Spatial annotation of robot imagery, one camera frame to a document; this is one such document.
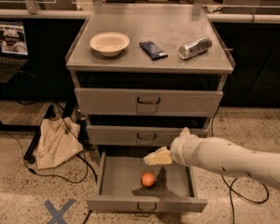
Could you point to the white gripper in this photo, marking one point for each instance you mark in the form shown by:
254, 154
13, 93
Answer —
179, 150

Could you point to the orange fruit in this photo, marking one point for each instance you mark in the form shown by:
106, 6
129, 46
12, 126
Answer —
148, 179

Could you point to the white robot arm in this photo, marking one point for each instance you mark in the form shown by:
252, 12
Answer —
220, 156

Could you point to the grey bottom drawer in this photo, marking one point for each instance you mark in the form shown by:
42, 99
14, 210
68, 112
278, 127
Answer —
119, 186

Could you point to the grey drawer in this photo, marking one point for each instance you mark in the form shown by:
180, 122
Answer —
119, 186
97, 101
132, 136

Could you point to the grey middle drawer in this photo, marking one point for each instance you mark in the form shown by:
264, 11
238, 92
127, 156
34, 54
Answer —
132, 136

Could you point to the grey metal drawer cabinet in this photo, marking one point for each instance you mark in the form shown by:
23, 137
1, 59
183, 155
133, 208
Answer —
169, 27

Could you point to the grey top drawer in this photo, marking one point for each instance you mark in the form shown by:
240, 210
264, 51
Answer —
97, 101

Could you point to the beige cloth bag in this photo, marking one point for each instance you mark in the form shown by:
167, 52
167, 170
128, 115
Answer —
58, 143

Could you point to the dark blue snack bar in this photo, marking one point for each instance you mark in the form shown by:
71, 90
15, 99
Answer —
153, 51

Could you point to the blue tape cross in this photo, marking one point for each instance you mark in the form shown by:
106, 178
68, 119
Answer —
57, 214

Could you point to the silver drink can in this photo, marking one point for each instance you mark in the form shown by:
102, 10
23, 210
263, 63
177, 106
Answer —
195, 48

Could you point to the white paper bowl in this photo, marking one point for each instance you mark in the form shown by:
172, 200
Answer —
110, 44

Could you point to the black desk leg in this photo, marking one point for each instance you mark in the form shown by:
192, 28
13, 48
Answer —
29, 153

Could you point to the open laptop computer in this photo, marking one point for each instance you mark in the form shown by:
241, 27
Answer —
13, 49

